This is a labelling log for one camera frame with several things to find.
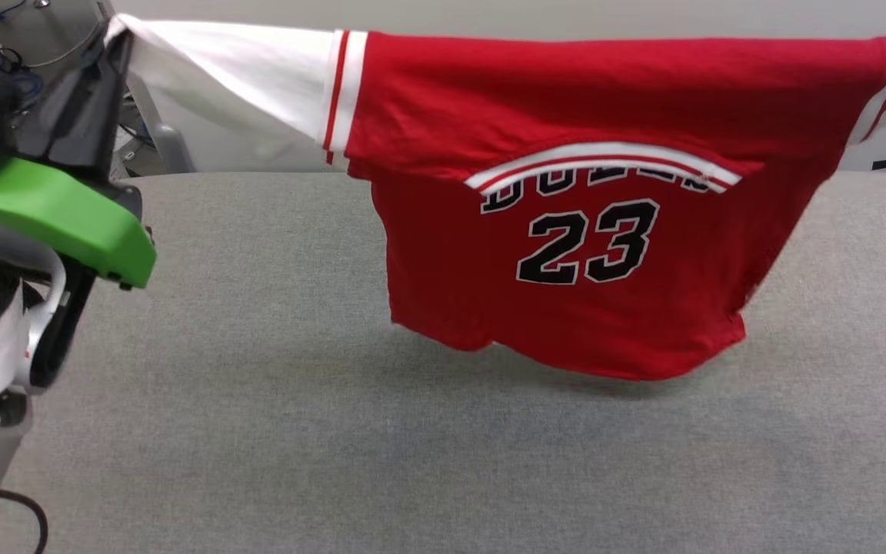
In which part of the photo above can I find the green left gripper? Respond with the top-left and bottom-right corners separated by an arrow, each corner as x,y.
0,29 -> 158,292

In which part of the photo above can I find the red and white basketball jersey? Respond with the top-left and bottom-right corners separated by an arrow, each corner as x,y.
105,14 -> 886,382

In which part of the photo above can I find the grey partition foot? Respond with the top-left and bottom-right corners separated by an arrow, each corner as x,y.
128,72 -> 198,175

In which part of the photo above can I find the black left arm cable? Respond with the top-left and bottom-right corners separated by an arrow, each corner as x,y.
0,466 -> 50,554

